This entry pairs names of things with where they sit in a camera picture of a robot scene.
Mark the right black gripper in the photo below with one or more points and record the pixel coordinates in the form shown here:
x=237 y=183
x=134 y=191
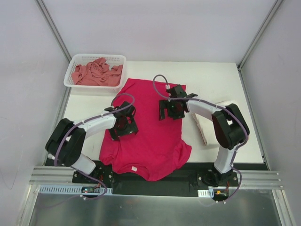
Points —
x=167 y=109

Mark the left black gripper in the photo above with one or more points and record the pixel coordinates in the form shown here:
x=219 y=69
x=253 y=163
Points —
x=124 y=133

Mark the magenta t shirt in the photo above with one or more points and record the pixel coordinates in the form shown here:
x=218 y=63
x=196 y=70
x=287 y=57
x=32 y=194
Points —
x=157 y=149

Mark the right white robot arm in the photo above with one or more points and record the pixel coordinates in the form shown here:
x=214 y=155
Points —
x=223 y=165

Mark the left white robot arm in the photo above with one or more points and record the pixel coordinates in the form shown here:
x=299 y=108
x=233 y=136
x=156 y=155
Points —
x=66 y=142

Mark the folded white t shirt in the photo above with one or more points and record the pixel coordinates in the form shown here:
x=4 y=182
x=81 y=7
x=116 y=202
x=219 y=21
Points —
x=204 y=127

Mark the salmon pink t shirt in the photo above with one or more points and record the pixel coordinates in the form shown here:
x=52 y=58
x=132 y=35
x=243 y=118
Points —
x=97 y=73

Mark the white plastic basket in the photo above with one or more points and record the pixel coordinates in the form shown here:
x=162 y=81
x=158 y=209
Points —
x=83 y=59

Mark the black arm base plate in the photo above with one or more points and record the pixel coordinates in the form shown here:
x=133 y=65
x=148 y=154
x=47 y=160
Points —
x=188 y=181

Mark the aluminium front rail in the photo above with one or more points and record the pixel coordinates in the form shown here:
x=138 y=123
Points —
x=251 y=179

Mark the left white cable duct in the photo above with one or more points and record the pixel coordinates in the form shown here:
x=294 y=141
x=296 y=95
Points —
x=75 y=189

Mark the white cable duct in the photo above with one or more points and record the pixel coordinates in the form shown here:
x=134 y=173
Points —
x=206 y=193
x=75 y=189

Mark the right white cable duct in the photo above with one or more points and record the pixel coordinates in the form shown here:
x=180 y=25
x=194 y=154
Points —
x=206 y=193

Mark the right corner aluminium post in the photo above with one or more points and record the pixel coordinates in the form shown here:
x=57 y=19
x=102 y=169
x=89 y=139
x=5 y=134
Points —
x=266 y=22

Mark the corner aluminium post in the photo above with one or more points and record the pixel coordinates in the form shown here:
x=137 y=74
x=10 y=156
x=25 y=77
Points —
x=266 y=22
x=47 y=16

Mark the left corner aluminium post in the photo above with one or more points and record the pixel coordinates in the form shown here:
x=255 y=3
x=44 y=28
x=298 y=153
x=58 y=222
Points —
x=47 y=16

